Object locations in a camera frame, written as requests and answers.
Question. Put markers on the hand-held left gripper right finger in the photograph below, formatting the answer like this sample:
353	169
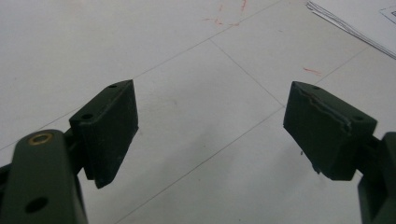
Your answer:
327	137

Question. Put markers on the stack of white paper sheets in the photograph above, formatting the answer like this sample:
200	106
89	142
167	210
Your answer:
364	21

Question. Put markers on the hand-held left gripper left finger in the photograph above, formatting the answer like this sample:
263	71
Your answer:
107	133

